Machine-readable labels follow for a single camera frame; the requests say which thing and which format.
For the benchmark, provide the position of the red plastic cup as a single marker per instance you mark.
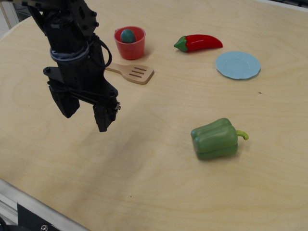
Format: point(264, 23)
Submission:
point(134, 50)

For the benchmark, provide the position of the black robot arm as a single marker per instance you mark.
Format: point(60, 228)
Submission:
point(67, 24)

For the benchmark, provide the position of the black corner bracket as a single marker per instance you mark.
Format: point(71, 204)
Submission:
point(31, 221)

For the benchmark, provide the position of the light blue plate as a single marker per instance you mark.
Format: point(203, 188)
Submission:
point(237, 65)

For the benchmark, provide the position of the wooden slotted spatula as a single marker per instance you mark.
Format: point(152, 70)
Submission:
point(138, 74)

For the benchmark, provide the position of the aluminium table frame rail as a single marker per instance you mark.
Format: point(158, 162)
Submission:
point(10, 196)

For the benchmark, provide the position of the green toy cucumber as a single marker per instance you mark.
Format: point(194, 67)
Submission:
point(127, 36)

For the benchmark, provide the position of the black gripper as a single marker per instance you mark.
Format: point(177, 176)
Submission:
point(80, 76)

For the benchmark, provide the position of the red toy chili pepper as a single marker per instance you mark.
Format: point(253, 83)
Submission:
point(197, 42)

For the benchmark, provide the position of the green toy bell pepper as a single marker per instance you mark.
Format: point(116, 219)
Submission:
point(217, 139)

